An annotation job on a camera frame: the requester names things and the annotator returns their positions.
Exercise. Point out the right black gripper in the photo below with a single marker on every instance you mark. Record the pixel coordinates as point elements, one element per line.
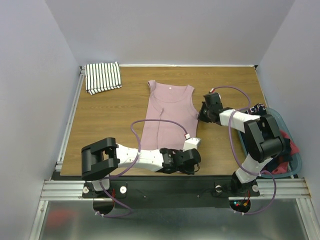
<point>202,114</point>

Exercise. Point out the aluminium frame rail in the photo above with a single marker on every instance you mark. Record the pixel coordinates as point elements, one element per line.
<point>286,188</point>

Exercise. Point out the navy patterned garment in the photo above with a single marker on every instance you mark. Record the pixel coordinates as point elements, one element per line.
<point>260,110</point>

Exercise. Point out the black white striped tank top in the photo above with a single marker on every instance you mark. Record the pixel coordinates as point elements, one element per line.
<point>101,77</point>

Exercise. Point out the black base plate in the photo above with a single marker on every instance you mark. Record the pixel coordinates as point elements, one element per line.
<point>191,191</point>

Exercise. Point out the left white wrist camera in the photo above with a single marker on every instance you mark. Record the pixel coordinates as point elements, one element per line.
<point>191,142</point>

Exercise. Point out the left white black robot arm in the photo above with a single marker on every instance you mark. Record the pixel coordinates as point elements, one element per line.
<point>101,158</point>

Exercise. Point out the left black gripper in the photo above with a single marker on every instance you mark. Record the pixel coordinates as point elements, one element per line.
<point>189,171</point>

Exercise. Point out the pink tank top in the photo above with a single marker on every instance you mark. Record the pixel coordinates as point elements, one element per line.
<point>171,113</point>

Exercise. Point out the teal laundry basket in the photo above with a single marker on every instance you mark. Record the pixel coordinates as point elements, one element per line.
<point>294,166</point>

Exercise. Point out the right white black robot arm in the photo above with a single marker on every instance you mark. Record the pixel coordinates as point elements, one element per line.
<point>262,135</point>

